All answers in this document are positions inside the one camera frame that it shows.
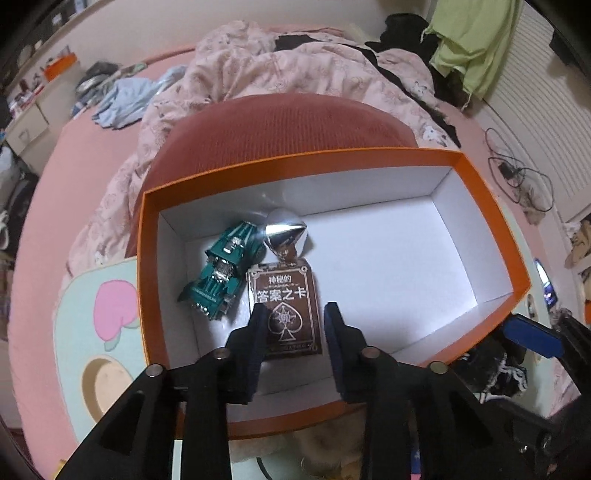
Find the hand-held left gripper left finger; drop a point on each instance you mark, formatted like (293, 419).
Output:
(257, 332)

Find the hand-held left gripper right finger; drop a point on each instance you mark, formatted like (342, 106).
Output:
(334, 341)

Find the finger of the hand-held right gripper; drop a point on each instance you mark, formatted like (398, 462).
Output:
(531, 337)
(545, 429)

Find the brown card box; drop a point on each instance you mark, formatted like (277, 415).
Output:
(286, 295)

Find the black and white toy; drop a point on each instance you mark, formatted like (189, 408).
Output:
(501, 374)

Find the orange cardboard box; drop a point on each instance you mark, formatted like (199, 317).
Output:
(369, 240)

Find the small lit screen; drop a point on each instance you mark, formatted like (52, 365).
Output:
(547, 284)

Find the green toy car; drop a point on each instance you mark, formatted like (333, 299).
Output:
(221, 272)

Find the tan fluffy plush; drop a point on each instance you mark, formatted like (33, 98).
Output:
(314, 443)

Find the beige crumpled cloth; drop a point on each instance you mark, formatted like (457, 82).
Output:
(579, 244)

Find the shiny silver cone ornament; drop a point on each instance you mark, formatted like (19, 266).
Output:
(281, 230)

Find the mint green cartoon mat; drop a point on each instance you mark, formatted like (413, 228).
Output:
(78, 300)

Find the red round cushion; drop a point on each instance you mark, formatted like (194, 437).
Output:
(277, 124)

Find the white louvered door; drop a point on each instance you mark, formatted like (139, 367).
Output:
(545, 115)

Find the pink bed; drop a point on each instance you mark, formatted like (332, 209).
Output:
(69, 184)

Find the pink printed quilt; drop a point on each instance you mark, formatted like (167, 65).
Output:
(240, 69)

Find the light blue cloth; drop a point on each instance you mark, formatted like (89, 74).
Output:
(124, 99)

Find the light green hanging shirt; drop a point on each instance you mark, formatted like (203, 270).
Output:
(475, 46)

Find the dark grey clothing bundle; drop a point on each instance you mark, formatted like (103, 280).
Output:
(94, 76)

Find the white bedside cabinet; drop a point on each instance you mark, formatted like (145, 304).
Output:
(27, 124)

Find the black clothing pile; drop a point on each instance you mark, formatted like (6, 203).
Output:
(411, 37)

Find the small orange storage box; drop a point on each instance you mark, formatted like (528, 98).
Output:
(62, 69)

